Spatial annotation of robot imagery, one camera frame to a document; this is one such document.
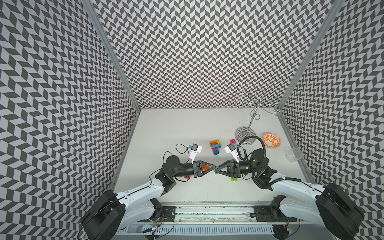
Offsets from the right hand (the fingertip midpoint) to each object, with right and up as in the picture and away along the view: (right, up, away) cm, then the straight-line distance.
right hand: (216, 174), depth 67 cm
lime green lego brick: (+12, -8, +16) cm, 21 cm away
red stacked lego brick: (-15, -8, +16) cm, 23 cm away
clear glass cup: (+53, +3, +27) cm, 59 cm away
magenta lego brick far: (+14, +11, +30) cm, 35 cm away
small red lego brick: (+2, +7, +24) cm, 25 cm away
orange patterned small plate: (+39, +11, +29) cm, 50 cm away
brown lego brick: (+1, +9, +28) cm, 30 cm away
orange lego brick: (+2, +11, +29) cm, 31 cm away
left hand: (-1, +2, -1) cm, 2 cm away
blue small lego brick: (+2, +5, +24) cm, 25 cm away
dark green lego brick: (-1, +1, -2) cm, 2 cm away
